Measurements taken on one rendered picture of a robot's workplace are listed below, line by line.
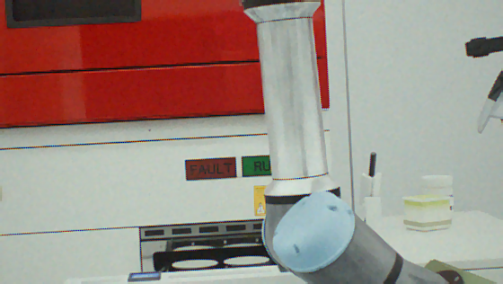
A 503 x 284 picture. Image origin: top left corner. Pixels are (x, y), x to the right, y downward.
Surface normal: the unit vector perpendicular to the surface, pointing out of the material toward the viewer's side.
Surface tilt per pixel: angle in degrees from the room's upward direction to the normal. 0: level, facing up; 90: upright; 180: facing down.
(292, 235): 45
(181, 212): 90
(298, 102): 91
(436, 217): 90
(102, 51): 90
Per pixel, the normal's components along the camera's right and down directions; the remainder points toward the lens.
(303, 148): 0.18, 0.05
